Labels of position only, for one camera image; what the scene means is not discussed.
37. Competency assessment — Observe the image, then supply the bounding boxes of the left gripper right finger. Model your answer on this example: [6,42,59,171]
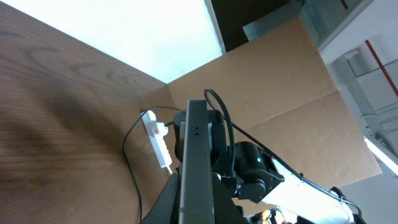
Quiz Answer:
[211,173,248,224]

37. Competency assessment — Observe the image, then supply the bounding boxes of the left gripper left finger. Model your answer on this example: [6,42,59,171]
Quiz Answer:
[141,172,180,224]

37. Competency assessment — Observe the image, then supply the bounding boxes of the bronze Galaxy smartphone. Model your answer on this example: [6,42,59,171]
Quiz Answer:
[178,100,215,224]

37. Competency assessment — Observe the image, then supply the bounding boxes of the white power strip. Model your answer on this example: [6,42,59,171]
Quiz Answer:
[141,110,172,169]

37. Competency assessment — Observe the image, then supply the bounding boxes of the black charging cable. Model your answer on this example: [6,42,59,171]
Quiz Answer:
[121,105,182,224]

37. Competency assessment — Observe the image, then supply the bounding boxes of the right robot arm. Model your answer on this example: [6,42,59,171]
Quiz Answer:
[173,101,363,223]

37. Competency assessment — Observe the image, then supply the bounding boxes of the brown cardboard sheet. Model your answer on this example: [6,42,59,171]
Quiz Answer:
[136,17,383,215]

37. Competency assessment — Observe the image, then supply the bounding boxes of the right camera cable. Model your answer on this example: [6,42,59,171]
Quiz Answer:
[203,88,364,218]

